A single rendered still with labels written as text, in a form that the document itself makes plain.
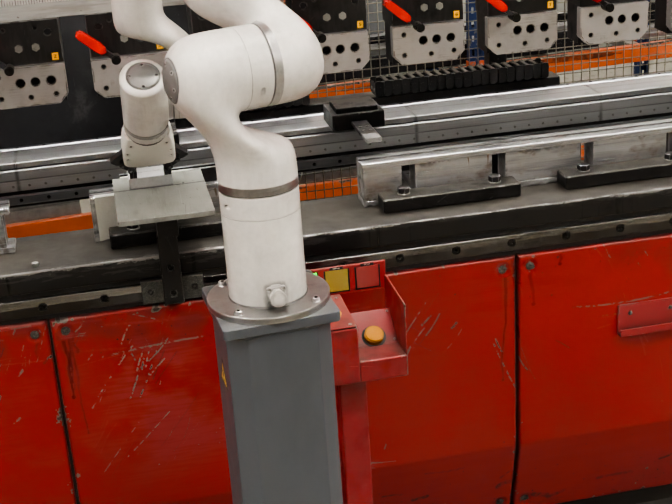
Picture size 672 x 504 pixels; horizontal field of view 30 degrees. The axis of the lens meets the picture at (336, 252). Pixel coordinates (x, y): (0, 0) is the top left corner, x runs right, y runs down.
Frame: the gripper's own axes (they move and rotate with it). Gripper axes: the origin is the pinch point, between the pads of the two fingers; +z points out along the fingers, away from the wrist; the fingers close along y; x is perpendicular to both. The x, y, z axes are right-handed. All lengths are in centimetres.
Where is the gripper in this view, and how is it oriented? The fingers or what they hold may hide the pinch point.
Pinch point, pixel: (150, 171)
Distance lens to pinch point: 252.2
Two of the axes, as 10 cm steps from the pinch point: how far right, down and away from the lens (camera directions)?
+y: -9.8, 1.3, -1.7
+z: -0.9, 4.8, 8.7
